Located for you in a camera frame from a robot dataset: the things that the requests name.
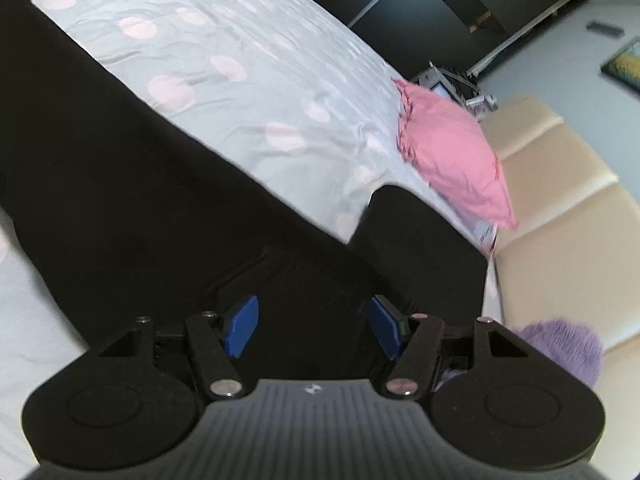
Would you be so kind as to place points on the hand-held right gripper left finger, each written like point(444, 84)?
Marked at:
point(242, 325)

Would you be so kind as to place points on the white nightstand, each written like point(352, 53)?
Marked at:
point(445, 85)

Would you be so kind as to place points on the cream padded headboard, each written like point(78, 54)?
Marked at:
point(560, 200)

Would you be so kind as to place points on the polka dot bed sheet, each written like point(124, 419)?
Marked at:
point(225, 35)

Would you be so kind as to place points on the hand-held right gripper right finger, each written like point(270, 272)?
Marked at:
point(386, 325)

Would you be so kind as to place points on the pink pillow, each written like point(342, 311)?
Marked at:
point(450, 150)

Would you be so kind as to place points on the large black garment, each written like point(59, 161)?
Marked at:
point(125, 185)

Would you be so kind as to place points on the purple fluffy cloth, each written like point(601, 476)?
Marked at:
point(560, 345)

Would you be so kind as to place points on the white pillow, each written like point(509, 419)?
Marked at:
point(485, 237)

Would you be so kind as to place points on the framed wall painting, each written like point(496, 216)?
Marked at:
point(625, 65)

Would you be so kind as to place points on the dark sliding door wardrobe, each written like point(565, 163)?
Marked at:
point(410, 10)

